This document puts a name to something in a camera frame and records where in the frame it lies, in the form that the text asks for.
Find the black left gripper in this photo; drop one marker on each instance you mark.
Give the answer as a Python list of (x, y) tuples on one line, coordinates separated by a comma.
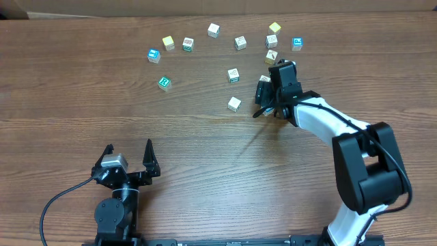
[(152, 169)]

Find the blue letter wooden block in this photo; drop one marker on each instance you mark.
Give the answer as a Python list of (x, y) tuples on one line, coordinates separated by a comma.
[(268, 111)]

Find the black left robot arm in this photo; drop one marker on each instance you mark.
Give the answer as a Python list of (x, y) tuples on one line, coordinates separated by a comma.
[(117, 216)]

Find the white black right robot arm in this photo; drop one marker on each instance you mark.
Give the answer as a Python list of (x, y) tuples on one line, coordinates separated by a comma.
[(369, 172)]

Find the shell picture wooden block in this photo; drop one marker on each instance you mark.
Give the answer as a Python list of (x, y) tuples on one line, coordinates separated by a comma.
[(265, 78)]

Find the yellow sided tool picture block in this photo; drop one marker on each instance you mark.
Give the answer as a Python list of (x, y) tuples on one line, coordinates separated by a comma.
[(271, 57)]

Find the blue letter P block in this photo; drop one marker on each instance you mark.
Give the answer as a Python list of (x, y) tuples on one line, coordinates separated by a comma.
[(297, 44)]

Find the white picture block right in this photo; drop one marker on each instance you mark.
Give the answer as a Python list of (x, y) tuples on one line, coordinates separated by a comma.
[(271, 41)]

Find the white picture block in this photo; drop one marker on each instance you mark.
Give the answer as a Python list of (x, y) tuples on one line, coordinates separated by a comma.
[(271, 41), (240, 43)]

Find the plain wooden block number 9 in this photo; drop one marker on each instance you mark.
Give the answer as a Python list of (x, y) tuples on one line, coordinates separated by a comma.
[(234, 104)]

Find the grapes picture green G block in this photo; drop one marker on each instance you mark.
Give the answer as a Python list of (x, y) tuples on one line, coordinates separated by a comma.
[(233, 75)]

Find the yellow block top right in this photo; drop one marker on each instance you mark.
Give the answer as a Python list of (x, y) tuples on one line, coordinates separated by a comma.
[(274, 29)]

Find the white picture block centre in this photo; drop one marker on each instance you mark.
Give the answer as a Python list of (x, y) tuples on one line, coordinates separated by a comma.
[(240, 43)]

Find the green letter R block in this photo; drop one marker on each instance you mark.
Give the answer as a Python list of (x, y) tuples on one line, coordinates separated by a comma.
[(165, 84)]

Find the white block top centre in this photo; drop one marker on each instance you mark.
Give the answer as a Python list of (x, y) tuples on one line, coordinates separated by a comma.
[(213, 30)]

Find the blue block far left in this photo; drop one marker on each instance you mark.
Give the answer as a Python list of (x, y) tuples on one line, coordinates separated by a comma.
[(153, 56)]

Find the red picture green block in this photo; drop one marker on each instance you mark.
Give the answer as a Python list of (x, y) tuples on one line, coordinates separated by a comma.
[(187, 44)]

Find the yellow block left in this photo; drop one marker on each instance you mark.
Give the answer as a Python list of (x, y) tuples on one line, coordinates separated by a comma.
[(168, 43)]

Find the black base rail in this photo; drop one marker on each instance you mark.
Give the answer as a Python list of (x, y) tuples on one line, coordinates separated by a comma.
[(306, 240)]

